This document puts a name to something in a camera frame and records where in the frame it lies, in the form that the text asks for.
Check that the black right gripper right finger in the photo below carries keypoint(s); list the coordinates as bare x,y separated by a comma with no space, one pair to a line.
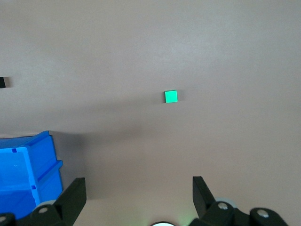
207,207

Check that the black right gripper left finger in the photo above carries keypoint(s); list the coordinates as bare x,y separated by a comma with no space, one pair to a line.
68,207

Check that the small black cube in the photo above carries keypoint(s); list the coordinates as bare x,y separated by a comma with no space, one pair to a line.
2,82

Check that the blue plastic storage bin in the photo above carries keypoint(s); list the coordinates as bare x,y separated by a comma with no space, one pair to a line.
18,169

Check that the small green cube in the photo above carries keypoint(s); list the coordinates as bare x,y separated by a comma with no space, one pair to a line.
171,96

